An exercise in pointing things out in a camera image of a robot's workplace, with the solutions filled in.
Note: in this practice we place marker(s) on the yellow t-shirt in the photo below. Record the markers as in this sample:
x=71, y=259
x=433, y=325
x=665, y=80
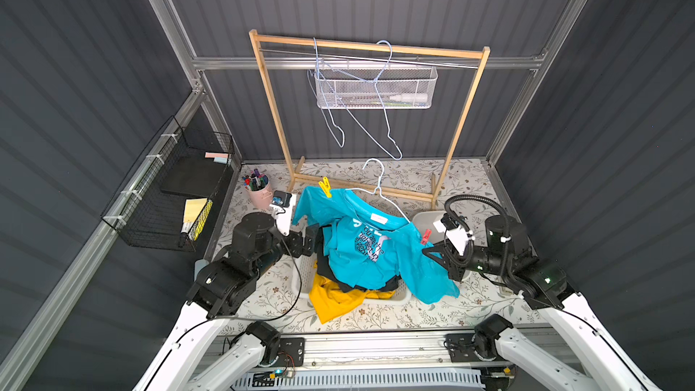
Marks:
x=330, y=302

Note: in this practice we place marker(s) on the blue wire hanger yellow shirt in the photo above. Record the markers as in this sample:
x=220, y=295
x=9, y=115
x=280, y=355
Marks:
x=336, y=132

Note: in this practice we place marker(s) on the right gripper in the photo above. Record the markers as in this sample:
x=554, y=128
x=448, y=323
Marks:
x=452, y=255

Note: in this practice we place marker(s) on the wooden clothes rack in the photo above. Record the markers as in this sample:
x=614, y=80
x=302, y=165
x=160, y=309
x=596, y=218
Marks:
x=284, y=62

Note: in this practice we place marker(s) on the white perforated laundry basket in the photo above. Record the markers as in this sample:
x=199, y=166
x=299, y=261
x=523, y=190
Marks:
x=302, y=282

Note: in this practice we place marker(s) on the teal t-shirt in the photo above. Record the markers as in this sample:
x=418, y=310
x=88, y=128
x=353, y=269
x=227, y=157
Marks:
x=367, y=248

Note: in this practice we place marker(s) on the black t-shirt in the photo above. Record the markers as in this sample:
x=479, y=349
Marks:
x=324, y=269

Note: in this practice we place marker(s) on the yellow clothespin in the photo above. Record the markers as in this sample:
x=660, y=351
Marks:
x=325, y=187

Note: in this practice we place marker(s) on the white tube in mesh basket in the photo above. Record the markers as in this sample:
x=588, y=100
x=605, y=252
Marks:
x=411, y=100

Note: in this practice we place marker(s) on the white wire mesh basket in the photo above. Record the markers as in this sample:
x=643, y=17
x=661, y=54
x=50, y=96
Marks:
x=369, y=89

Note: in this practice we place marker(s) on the white plastic tray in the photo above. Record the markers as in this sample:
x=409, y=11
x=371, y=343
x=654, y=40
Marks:
x=427, y=220

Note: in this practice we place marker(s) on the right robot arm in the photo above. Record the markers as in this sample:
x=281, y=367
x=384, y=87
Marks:
x=508, y=260

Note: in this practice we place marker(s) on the black notebook in wall basket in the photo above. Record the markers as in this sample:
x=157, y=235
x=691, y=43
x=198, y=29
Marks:
x=193, y=178

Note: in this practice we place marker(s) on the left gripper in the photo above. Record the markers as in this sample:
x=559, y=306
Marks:
x=310, y=237

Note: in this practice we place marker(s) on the pink pen cup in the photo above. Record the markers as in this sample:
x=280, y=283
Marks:
x=259, y=189

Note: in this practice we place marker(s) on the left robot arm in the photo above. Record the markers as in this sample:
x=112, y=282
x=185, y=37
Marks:
x=259, y=241

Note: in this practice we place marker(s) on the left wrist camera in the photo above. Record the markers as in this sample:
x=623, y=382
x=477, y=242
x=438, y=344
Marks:
x=282, y=206

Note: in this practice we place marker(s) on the red clothespin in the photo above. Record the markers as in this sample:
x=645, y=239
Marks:
x=426, y=237

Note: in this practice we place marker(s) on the yellow notepad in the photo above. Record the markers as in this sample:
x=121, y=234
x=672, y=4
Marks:
x=195, y=216

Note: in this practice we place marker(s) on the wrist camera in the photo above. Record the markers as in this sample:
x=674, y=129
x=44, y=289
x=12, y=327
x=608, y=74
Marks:
x=461, y=237
x=282, y=206

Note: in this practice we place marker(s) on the black wire wall basket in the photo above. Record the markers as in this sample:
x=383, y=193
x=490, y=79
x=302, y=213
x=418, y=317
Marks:
x=144, y=217

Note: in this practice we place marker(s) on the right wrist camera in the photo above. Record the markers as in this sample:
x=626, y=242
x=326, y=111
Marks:
x=461, y=237

